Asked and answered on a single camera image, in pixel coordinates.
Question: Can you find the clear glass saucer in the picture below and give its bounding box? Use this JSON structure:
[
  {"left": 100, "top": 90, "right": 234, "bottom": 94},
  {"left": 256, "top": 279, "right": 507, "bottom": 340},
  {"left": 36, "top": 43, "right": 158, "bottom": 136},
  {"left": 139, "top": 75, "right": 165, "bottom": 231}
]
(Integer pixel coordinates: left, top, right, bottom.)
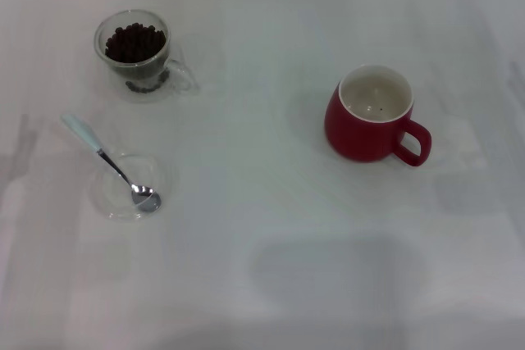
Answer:
[{"left": 89, "top": 152, "right": 174, "bottom": 224}]

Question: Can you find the dark coffee beans pile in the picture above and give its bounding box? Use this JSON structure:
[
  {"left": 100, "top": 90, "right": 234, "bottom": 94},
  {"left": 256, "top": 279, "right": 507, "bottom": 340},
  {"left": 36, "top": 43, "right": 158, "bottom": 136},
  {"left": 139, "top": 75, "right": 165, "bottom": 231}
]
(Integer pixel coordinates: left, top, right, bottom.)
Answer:
[{"left": 103, "top": 21, "right": 170, "bottom": 95}]

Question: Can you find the clear double-wall glass cup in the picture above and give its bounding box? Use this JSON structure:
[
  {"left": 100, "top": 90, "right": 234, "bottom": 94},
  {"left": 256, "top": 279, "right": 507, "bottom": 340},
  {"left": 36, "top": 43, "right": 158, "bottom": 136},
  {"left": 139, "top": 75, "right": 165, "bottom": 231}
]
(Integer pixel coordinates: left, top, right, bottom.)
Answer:
[{"left": 93, "top": 8, "right": 201, "bottom": 105}]

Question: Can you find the red ceramic mug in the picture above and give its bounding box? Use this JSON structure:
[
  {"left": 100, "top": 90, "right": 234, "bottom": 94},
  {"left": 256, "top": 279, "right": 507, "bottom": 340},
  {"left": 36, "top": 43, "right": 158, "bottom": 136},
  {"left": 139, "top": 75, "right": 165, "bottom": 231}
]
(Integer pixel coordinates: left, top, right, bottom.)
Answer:
[{"left": 323, "top": 64, "right": 433, "bottom": 168}]

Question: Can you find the blue-handled metal spoon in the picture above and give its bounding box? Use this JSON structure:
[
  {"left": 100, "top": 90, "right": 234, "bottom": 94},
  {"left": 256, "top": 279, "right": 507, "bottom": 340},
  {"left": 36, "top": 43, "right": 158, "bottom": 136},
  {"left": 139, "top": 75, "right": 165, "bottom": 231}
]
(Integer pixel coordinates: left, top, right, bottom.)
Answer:
[{"left": 60, "top": 113, "right": 163, "bottom": 214}]

